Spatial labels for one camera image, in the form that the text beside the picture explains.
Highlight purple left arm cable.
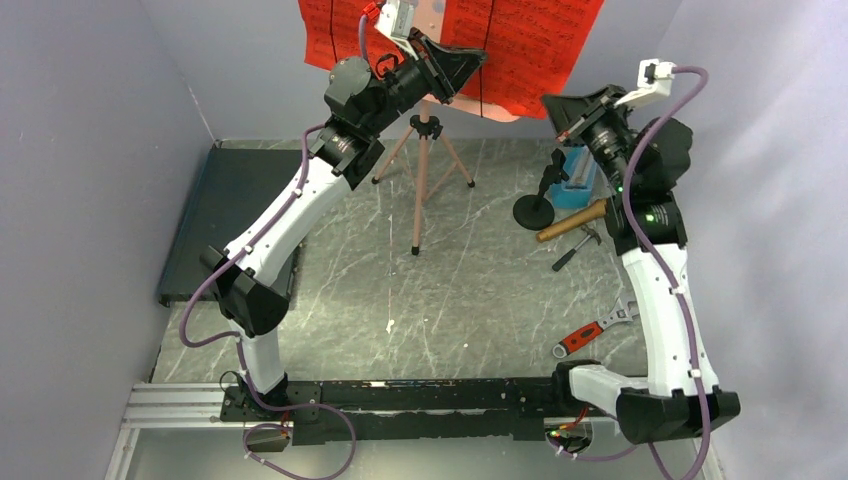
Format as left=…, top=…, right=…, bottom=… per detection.
left=178, top=13, right=372, bottom=480

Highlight blue metronome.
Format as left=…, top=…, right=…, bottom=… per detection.
left=549, top=147, right=597, bottom=210

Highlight red adjustable wrench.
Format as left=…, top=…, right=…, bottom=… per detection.
left=551, top=296, right=639, bottom=359

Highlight dark blue audio receiver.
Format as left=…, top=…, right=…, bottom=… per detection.
left=156, top=146, right=301, bottom=307

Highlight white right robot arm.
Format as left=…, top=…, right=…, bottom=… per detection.
left=541, top=85, right=741, bottom=444

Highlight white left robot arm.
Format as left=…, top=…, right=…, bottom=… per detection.
left=192, top=29, right=487, bottom=420

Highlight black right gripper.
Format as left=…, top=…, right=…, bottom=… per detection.
left=542, top=84, right=639, bottom=194

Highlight pink music stand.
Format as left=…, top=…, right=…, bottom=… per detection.
left=370, top=0, right=525, bottom=257

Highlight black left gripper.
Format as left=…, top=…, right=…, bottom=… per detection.
left=365, top=29, right=490, bottom=138

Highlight red sheet music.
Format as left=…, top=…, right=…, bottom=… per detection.
left=298, top=0, right=401, bottom=71
left=441, top=0, right=604, bottom=123

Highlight black microphone stand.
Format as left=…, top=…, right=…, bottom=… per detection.
left=512, top=149, right=569, bottom=231

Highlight gold microphone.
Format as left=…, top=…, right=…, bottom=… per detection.
left=535, top=198, right=608, bottom=243

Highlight small black hammer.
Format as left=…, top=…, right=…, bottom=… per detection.
left=551, top=225, right=602, bottom=272

